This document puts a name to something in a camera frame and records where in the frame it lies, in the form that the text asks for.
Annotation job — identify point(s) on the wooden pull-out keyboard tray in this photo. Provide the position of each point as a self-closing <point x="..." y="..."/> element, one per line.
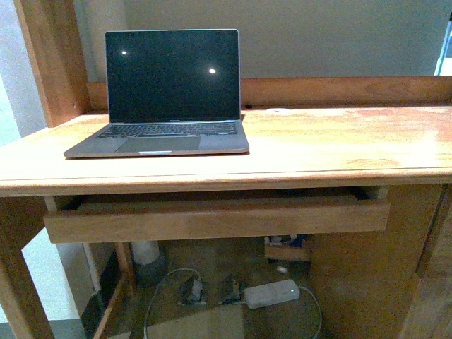
<point x="202" y="215"/>

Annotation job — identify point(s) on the grey open laptop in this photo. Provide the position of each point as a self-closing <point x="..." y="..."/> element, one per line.
<point x="169" y="93"/>

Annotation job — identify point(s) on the small wooden box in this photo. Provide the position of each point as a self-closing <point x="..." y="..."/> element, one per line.
<point x="294" y="249"/>

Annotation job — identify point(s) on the white power adapter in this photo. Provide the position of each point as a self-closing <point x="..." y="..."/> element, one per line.
<point x="271" y="294"/>

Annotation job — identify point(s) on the wooden desk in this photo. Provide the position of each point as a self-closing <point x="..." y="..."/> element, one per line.
<point x="399" y="286"/>

